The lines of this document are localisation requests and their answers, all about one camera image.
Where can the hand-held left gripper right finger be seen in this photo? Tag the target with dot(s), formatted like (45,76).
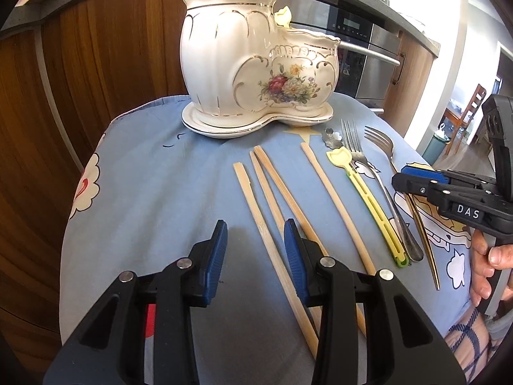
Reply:
(294,266)

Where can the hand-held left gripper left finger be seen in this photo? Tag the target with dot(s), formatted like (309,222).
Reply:
(212,264)

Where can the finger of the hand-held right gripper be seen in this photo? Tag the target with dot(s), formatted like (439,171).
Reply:
(412,188)
(421,172)

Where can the bamboo chopstick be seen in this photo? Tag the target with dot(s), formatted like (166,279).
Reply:
(280,188)
(256,216)
(336,204)
(264,188)

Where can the small silver flower spoon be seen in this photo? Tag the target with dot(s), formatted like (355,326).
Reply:
(330,136)

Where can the white floral ceramic utensil holder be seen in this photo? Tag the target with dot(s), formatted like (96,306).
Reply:
(224,56)

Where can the person's right hand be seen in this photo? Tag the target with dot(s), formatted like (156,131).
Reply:
(487,264)

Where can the teal bin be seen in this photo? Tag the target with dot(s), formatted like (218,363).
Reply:
(436,148)

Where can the wooden chair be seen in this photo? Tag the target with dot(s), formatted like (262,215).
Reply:
(471,108)

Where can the blue printed cloth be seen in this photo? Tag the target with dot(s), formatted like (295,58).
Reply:
(160,192)

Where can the light wooden cabinet door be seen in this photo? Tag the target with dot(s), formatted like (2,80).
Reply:
(412,76)

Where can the person's plaid clothing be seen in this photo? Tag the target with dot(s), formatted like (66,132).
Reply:
(469,345)

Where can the stainless steel oven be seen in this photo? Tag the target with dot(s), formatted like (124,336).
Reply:
(360,48)

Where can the white ceramic saucer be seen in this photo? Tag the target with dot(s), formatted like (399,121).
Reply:
(212,126)

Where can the dark wooden cabinet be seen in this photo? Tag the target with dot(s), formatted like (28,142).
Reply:
(100,48)

